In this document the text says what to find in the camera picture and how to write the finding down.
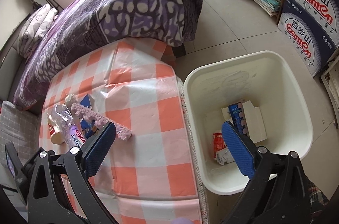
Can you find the dark wooden bed headboard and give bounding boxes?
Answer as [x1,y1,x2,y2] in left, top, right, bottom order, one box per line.
[0,12,32,55]

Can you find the blue white toothpaste box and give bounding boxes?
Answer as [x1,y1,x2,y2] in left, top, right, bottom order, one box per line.
[228,102,251,138]

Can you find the white metal rack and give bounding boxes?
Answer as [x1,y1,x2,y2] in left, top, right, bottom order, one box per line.
[320,55,339,130]

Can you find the stack of teal folders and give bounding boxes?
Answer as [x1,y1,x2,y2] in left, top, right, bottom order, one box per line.
[249,0,281,18]

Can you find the blue carton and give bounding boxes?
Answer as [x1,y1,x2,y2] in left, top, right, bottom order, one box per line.
[79,94,97,134]

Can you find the red snack packet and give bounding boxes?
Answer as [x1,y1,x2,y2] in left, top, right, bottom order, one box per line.
[213,133,227,160]

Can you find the orange white checked tablecloth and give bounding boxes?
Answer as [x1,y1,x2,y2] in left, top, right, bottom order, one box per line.
[40,39,202,224]

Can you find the purple patterned blanket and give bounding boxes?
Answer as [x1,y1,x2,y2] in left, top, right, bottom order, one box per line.
[13,0,203,111]

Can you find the white plastic trash bin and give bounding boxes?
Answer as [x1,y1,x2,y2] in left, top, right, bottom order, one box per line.
[183,51,314,195]

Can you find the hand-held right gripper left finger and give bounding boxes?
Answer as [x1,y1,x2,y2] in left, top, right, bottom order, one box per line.
[27,121,118,224]

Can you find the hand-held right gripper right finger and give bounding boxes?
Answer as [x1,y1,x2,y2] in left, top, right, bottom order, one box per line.
[221,121,311,224]

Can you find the clear plastic bottle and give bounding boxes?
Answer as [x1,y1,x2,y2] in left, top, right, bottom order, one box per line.
[47,104,87,148]

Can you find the purple crochet strip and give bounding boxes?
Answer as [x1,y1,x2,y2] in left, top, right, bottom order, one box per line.
[71,103,133,140]

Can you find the black metal coat stand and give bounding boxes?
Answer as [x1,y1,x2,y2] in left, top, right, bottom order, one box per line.
[43,0,64,12]

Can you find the crumpled paper ball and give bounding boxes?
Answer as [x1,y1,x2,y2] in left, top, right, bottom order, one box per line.
[65,94,78,108]

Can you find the grey checked cushion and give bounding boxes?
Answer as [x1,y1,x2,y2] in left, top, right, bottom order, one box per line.
[0,101,40,169]

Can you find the person's plaid clothing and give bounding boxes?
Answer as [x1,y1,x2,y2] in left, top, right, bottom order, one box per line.
[304,176,330,217]

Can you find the folded floral quilt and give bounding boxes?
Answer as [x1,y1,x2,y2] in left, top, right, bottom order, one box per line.
[16,4,58,58]

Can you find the white cardboard box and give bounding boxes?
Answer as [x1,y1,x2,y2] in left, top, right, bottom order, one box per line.
[222,100,267,144]

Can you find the beige packet with red label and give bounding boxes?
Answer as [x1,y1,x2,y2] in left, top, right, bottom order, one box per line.
[48,121,67,145]

